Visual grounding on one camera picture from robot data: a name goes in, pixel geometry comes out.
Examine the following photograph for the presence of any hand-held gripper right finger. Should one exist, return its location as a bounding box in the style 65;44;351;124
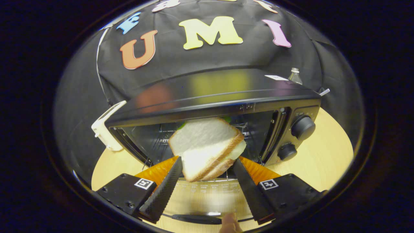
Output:
233;156;325;225

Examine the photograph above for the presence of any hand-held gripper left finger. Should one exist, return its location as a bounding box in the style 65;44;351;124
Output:
95;156;183;224

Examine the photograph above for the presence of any white bread sandwich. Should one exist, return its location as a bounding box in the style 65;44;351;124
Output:
168;117;247;183

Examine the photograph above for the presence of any black toaster oven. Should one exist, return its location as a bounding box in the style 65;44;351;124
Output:
105;69;321;225

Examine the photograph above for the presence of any white pop-up toaster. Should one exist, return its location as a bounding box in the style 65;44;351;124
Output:
91;100;127;152

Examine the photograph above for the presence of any green label clear bottle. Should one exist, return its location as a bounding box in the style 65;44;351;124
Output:
288;67;303;85

